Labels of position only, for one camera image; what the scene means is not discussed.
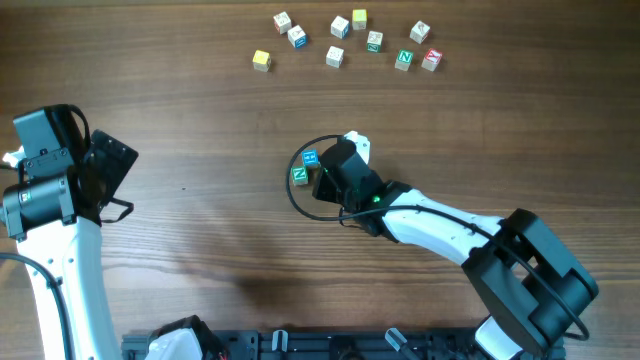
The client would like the blue wooden letter block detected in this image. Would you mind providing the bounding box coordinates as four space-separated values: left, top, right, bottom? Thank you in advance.
301 149 321 169

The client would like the green wooden block Z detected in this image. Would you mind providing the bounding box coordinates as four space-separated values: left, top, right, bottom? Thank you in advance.
290 166 309 186

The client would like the dark green block Z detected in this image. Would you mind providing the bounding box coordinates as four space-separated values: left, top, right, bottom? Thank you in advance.
366 31 384 53

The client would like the blue-edged wooden block P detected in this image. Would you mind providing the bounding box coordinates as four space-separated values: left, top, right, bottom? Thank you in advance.
330 16 350 39

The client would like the yellow wooden block top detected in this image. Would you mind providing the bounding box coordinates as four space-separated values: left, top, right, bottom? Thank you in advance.
352 9 368 30

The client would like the yellow wooden block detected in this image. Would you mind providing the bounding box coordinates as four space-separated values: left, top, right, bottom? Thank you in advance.
252 50 271 72
352 9 368 30

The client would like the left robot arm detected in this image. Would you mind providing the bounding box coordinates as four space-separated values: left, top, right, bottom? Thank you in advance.
1 104 226 359

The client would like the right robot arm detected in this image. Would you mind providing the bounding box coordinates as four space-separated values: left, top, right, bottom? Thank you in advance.
313 136 599 359

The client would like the green wooden block N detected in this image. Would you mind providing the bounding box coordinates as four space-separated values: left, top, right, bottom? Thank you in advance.
394 49 414 72

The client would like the yellow wooden block left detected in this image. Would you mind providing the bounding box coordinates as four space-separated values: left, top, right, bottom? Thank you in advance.
252 50 271 72

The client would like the red wooden letter block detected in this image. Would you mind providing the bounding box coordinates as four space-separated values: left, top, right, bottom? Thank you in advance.
421 48 443 72

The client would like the blue-edged wooden block A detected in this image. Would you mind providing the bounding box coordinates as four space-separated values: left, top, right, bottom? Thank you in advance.
287 25 307 48

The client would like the plain wooden block bird picture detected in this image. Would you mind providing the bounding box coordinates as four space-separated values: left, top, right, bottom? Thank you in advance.
409 20 431 44

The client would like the red-edged wooden block top left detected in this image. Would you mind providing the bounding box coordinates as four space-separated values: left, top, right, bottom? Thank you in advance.
273 11 293 35

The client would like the left camera cable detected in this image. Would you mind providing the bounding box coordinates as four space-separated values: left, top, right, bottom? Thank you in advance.
0 252 76 360

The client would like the camera cable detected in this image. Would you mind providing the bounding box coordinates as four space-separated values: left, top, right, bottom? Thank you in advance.
0 252 76 360
284 133 591 342

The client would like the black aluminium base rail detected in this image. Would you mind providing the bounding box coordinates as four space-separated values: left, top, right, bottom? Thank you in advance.
119 327 567 360

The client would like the right camera cable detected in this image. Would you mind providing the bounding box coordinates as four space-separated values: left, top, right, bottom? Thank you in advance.
284 133 591 342

